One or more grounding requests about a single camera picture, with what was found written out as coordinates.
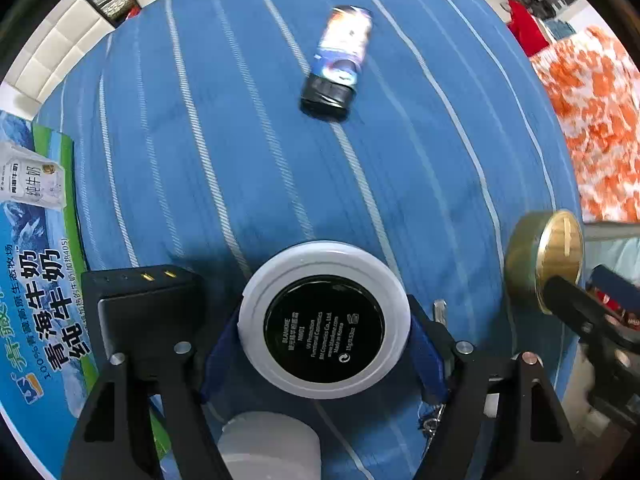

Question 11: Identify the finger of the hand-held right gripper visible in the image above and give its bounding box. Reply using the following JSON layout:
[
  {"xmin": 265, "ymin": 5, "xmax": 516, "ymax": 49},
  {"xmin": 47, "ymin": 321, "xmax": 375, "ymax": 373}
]
[
  {"xmin": 586, "ymin": 264, "xmax": 632, "ymax": 295},
  {"xmin": 542, "ymin": 275, "xmax": 640, "ymax": 358}
]

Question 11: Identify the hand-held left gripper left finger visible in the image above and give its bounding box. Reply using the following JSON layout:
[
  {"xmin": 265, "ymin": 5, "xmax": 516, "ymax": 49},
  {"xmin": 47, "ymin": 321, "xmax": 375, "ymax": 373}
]
[{"xmin": 60, "ymin": 307, "xmax": 243, "ymax": 480}]

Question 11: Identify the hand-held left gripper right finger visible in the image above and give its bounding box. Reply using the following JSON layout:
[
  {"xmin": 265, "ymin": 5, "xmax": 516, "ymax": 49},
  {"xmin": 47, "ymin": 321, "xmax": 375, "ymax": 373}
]
[{"xmin": 406, "ymin": 295, "xmax": 587, "ymax": 480}]

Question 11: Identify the gold round tin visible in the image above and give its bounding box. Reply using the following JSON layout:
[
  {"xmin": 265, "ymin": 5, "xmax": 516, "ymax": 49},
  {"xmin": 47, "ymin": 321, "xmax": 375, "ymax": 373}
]
[{"xmin": 504, "ymin": 209, "xmax": 586, "ymax": 316}]

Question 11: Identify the black power adapter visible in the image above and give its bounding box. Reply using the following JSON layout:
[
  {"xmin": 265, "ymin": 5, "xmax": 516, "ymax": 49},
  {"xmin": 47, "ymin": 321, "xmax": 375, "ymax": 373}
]
[{"xmin": 81, "ymin": 264, "xmax": 205, "ymax": 378}]

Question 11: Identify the white compact with black label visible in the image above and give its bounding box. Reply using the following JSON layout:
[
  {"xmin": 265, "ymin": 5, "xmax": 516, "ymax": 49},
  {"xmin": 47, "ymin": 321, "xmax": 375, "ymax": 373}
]
[{"xmin": 238, "ymin": 241, "xmax": 413, "ymax": 401}]

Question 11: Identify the blue cardboard milk box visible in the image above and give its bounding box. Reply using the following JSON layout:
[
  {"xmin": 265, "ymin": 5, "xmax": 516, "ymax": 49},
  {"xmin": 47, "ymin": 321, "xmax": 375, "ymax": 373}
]
[{"xmin": 0, "ymin": 110, "xmax": 171, "ymax": 480}]

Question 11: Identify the blue bottle with black cap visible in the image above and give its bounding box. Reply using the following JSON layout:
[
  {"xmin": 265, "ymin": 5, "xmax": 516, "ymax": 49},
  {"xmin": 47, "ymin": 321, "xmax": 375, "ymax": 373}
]
[{"xmin": 299, "ymin": 5, "xmax": 375, "ymax": 122}]

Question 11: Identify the plain white round compact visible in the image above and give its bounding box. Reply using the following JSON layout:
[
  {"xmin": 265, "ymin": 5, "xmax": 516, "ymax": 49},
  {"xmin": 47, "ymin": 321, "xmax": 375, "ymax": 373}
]
[{"xmin": 217, "ymin": 411, "xmax": 322, "ymax": 480}]

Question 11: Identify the orange floral cloth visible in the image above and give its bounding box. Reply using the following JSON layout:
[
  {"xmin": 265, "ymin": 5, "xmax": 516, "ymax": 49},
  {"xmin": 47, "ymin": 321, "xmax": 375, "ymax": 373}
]
[{"xmin": 529, "ymin": 25, "xmax": 640, "ymax": 224}]

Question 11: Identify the blue striped blanket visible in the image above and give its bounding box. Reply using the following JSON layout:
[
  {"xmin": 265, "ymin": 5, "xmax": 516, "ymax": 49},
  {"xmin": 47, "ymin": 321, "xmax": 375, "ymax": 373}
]
[{"xmin": 37, "ymin": 0, "xmax": 587, "ymax": 480}]

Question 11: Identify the red cloth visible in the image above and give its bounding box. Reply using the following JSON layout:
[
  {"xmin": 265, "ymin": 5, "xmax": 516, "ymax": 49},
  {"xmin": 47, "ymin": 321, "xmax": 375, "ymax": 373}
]
[{"xmin": 506, "ymin": 0, "xmax": 552, "ymax": 57}]

